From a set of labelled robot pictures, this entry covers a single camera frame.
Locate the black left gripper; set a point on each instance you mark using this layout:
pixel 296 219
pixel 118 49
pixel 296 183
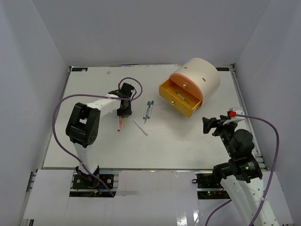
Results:
pixel 127 112

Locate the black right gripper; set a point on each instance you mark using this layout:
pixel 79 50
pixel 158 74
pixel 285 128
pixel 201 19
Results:
pixel 208 124

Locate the yellow drawer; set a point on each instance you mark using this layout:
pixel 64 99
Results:
pixel 166 91

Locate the thin green pen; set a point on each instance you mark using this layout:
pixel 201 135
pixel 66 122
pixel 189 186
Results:
pixel 185 98

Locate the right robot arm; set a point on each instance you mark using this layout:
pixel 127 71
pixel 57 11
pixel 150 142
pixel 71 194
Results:
pixel 241 177

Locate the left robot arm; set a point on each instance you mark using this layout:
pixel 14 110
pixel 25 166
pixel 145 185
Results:
pixel 82 128

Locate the red cap marker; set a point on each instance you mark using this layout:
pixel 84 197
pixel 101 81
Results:
pixel 118 125

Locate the white pen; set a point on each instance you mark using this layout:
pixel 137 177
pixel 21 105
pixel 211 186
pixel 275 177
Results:
pixel 140 127

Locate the green cap white marker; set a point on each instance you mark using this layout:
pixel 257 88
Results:
pixel 146 109

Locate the blue cap white marker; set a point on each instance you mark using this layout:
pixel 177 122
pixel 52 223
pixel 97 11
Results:
pixel 150 109

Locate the cream round drawer cabinet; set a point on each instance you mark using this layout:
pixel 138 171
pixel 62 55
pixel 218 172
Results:
pixel 204 74

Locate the pink top drawer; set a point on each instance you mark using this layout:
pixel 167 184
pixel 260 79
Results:
pixel 187 84

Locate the dark XDOF logo sticker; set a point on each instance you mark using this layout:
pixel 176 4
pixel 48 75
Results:
pixel 222 69

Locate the left XDOF logo sticker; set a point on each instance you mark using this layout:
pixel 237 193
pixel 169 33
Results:
pixel 79 69

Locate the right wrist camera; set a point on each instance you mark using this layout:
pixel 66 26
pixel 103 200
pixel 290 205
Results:
pixel 234 115

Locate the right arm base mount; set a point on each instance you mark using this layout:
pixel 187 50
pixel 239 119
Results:
pixel 208 188

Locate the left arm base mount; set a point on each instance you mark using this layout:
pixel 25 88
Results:
pixel 95 189

